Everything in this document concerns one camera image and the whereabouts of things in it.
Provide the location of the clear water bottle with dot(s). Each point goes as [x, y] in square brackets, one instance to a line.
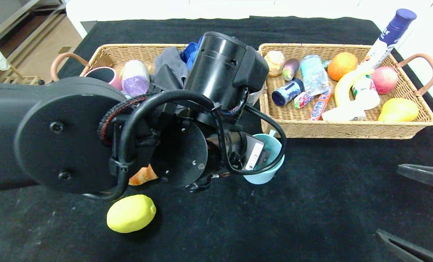
[314, 74]

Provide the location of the red peach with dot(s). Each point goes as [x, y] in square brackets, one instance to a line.
[384, 80]

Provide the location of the pink mug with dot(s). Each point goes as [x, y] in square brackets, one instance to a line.
[105, 74]

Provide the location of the white spray bottle purple cap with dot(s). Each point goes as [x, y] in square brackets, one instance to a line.
[381, 46]

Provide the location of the purple garbage bag roll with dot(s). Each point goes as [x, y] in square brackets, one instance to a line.
[135, 78]

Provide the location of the yellow mango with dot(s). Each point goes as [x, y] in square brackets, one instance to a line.
[398, 110]

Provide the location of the yellow banana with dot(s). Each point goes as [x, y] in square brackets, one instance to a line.
[343, 91]

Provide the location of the croissant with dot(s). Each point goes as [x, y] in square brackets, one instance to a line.
[143, 176]

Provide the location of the yellow lemon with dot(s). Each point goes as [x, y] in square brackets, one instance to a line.
[132, 214]

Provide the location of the green candy pack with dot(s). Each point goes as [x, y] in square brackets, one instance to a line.
[327, 64]

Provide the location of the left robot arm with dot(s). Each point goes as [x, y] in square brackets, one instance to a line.
[56, 138]

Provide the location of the teal plastic cup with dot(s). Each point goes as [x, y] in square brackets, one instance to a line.
[274, 145]

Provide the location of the blue cloth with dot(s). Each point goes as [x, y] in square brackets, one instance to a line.
[191, 52]

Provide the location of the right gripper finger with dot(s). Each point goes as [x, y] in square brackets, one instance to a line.
[409, 249]
[425, 174]

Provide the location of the small white box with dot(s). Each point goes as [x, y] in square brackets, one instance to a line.
[343, 112]

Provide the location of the white yogurt bottle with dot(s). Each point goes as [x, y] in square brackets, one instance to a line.
[365, 92]

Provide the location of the black table cloth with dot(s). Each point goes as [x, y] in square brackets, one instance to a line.
[274, 225]

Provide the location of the orange fruit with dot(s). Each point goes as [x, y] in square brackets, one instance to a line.
[342, 67]

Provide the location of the red white candy pack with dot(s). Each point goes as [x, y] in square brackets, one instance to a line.
[303, 100]

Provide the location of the beige wheeled rack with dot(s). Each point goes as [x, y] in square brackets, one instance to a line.
[19, 80]

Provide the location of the grey cloth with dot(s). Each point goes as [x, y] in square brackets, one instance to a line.
[170, 60]

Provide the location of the toy burger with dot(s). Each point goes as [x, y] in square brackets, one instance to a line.
[276, 63]

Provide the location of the purple eggplant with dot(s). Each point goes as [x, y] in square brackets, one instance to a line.
[291, 69]

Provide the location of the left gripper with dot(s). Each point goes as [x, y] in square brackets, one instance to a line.
[254, 155]

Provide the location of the beige shelf frame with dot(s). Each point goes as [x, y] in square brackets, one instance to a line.
[23, 18]

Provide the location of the blue can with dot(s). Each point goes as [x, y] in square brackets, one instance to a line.
[287, 92]

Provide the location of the orange candy roll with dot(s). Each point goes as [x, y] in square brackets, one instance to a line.
[321, 105]

